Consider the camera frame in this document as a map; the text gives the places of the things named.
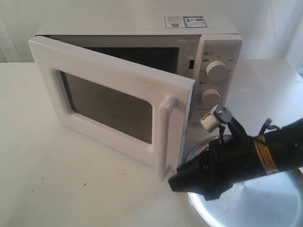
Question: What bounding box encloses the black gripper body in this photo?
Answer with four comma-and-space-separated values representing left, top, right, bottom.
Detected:
198, 123, 258, 201

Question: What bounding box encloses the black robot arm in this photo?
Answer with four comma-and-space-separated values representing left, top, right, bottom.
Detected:
168, 119, 303, 201

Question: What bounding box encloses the white microwave oven body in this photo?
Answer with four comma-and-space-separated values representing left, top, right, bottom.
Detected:
35, 14, 242, 123

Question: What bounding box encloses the round stainless steel plate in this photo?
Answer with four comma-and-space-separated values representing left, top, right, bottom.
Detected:
183, 133, 303, 227

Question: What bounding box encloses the lower white control knob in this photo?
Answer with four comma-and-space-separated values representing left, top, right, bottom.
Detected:
200, 88, 222, 108

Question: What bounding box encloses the white control knob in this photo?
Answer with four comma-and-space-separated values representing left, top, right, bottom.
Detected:
200, 88, 222, 108
205, 60, 229, 82

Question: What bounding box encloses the upper white control knob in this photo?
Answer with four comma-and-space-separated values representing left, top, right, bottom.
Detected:
205, 60, 229, 82

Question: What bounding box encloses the blue white label sticker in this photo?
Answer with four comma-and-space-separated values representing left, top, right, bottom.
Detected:
164, 16, 208, 28

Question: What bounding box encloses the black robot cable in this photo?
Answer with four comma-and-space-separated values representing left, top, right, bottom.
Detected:
258, 118, 282, 137

